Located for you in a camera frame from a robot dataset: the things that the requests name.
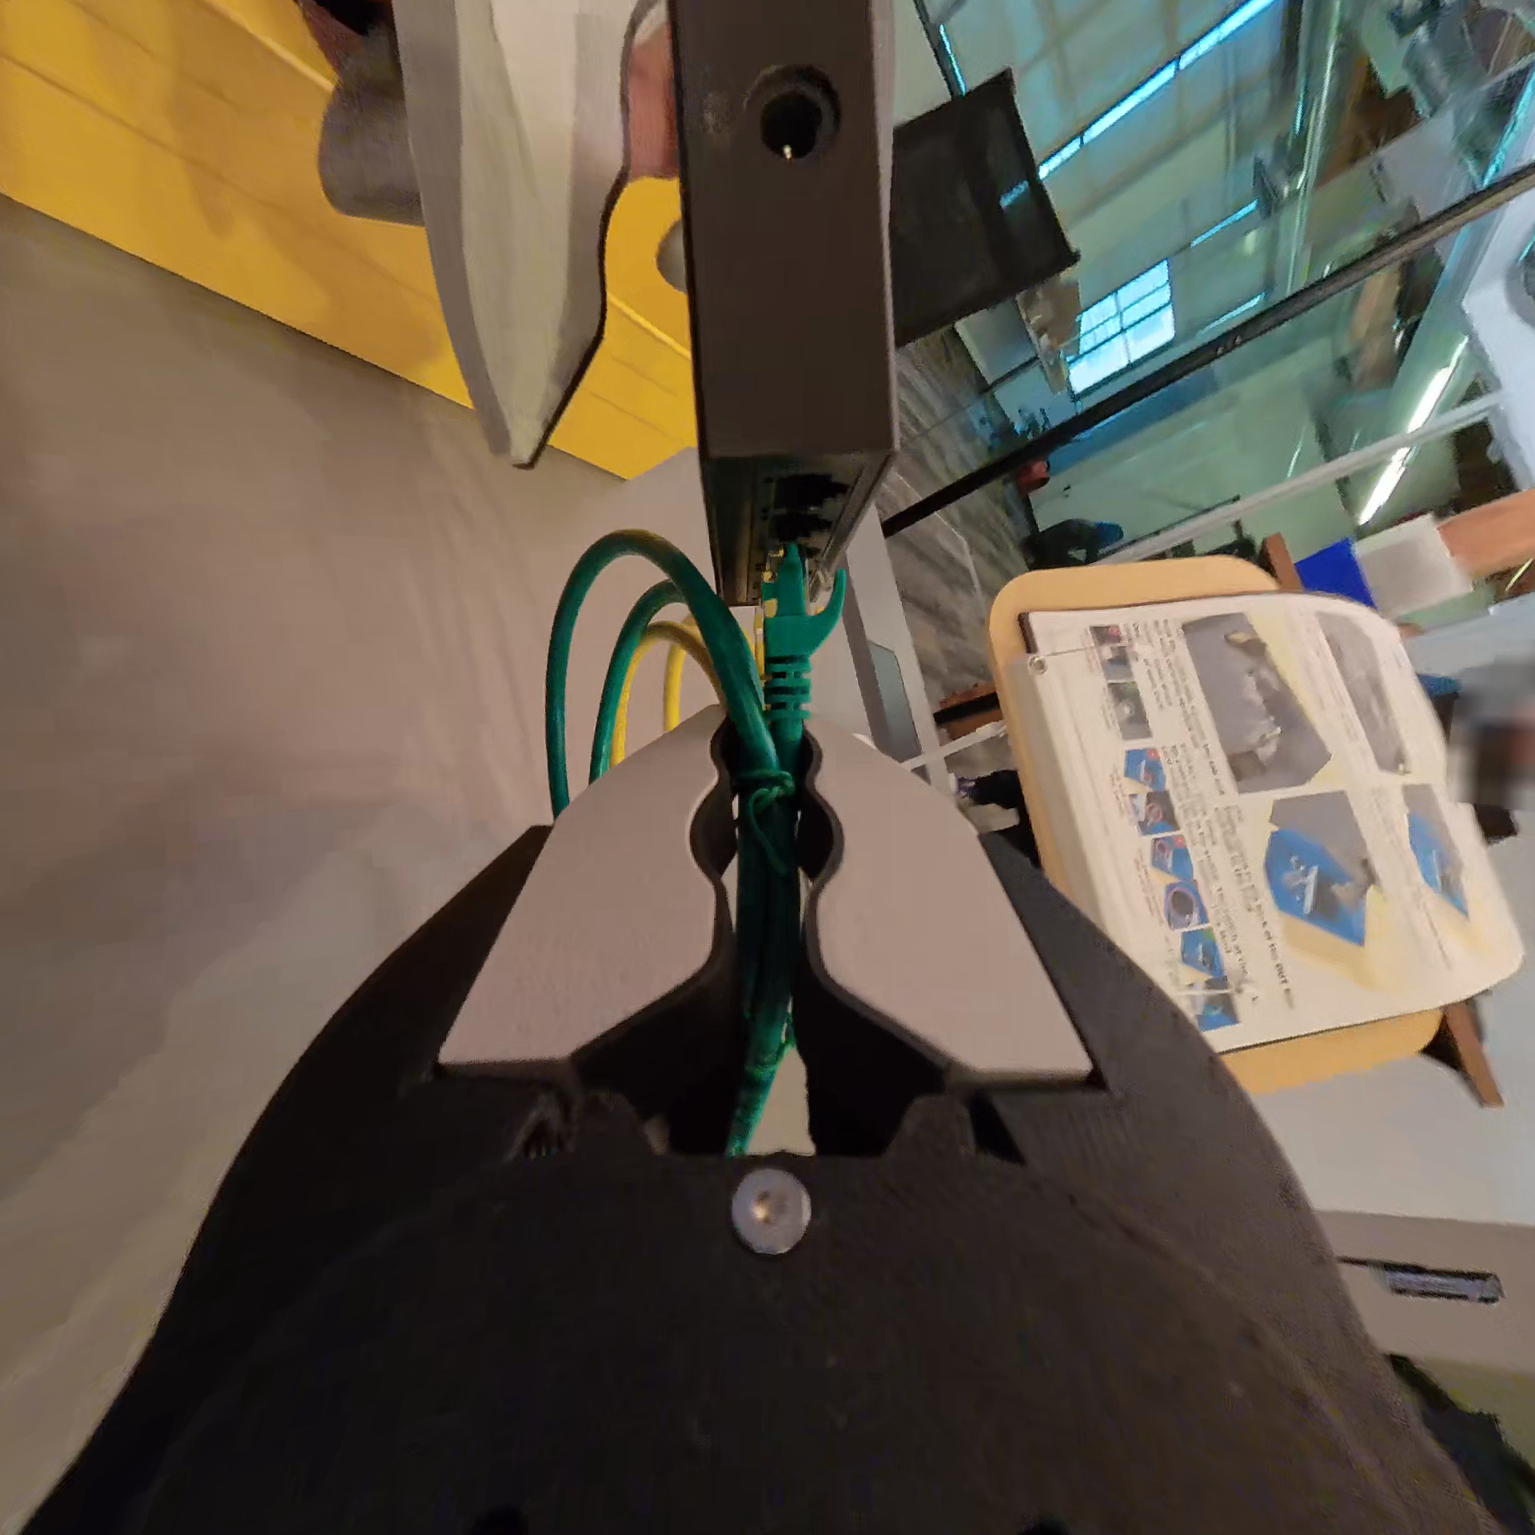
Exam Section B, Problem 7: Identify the yellow ethernet cable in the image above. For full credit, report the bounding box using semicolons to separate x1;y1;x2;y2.
610;618;770;769

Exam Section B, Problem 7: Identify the black ethernet switch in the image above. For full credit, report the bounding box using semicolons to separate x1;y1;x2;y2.
664;0;900;607

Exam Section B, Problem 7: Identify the white box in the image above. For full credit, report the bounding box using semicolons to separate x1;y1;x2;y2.
1353;516;1470;618

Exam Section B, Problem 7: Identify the green ethernet cable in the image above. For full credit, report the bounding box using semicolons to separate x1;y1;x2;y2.
547;530;852;1159

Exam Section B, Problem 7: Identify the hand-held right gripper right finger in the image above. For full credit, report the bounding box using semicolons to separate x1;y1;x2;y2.
796;718;1095;1086

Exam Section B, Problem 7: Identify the yellow storage bin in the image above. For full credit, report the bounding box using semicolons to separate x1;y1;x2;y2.
0;0;704;479

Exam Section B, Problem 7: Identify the printed instruction sheet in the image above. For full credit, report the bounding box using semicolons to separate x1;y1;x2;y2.
1018;593;1525;1057

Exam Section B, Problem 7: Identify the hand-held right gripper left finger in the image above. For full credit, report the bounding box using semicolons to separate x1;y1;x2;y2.
437;706;739;1082

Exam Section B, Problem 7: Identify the wooden beam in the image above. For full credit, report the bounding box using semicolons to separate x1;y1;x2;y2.
1440;490;1535;577

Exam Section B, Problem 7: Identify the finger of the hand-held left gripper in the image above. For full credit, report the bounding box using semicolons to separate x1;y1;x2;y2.
389;0;654;470

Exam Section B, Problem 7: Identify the black fabric panel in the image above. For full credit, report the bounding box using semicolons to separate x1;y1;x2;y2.
892;69;1081;347

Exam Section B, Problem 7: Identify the black pole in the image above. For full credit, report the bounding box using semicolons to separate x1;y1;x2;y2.
882;161;1535;538

